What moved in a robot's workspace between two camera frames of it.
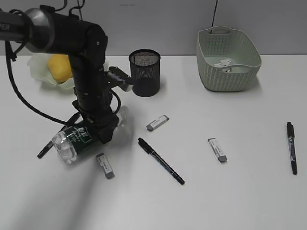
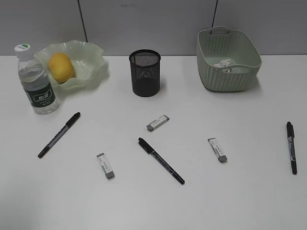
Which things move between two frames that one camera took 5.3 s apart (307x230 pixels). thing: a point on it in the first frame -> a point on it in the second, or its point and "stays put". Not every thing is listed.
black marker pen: [51, 144] stays put
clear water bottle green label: [69, 142] -> [35, 81]
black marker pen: [290, 136] stays put
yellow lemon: [60, 67] stays put
